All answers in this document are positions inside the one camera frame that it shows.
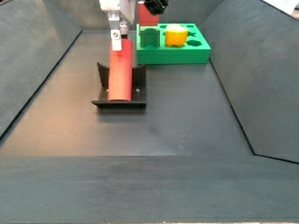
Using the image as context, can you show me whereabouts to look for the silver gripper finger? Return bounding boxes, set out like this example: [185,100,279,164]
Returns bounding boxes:
[106,12,121,51]
[120,19,128,39]

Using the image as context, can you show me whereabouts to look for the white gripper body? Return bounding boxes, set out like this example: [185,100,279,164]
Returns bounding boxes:
[97,0,136,24]

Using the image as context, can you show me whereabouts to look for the red oval cylinder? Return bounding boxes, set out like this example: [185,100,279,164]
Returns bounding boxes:
[106,38,133,101]

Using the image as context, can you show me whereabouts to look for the green shape sorter board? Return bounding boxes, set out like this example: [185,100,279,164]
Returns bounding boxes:
[134,24,211,65]

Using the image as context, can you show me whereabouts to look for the black cradle fixture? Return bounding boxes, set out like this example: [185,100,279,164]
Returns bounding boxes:
[92,63,146,109]

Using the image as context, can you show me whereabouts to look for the red arch block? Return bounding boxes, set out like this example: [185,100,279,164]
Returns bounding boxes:
[137,1,158,26]

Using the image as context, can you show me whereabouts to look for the yellow pentagon block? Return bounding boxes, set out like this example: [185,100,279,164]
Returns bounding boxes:
[164,24,188,47]

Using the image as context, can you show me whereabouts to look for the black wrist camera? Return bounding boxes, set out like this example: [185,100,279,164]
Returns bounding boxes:
[144,0,169,15]

